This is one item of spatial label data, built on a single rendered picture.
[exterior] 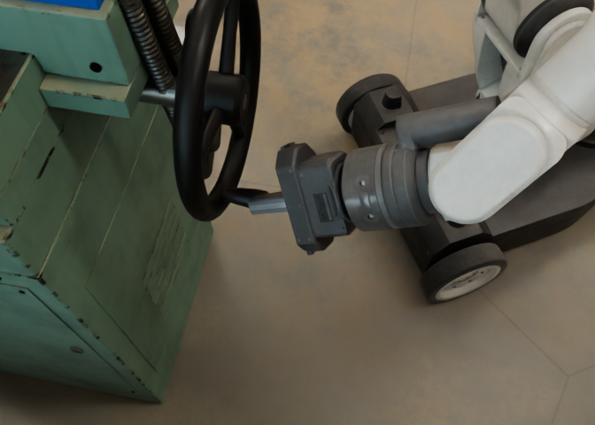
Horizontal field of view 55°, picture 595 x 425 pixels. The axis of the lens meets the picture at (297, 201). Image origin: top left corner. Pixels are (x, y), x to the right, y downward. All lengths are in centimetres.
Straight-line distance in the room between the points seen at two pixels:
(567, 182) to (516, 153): 101
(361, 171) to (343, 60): 131
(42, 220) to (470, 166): 47
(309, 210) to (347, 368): 80
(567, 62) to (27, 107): 51
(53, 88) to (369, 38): 140
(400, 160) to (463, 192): 7
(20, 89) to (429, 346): 106
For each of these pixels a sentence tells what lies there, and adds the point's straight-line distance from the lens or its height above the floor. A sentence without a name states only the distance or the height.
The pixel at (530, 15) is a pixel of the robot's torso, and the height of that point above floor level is 66.
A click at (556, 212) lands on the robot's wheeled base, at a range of 146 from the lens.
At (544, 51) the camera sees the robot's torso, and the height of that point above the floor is 61.
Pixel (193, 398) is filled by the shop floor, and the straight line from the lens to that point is 137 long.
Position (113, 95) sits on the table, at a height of 87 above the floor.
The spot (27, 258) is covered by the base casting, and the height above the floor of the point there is 75.
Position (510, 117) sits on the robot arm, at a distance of 50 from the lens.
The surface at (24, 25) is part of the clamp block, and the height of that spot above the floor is 94.
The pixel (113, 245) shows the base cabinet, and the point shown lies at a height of 56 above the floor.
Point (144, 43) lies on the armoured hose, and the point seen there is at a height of 90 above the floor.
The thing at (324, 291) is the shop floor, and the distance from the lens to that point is 143.
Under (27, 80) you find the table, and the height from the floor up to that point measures 89.
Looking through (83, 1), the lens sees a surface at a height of 97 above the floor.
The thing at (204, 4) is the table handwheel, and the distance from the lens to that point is 58.
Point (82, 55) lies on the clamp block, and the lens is 62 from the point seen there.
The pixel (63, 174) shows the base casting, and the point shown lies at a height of 76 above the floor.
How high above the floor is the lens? 133
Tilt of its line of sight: 60 degrees down
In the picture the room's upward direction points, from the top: straight up
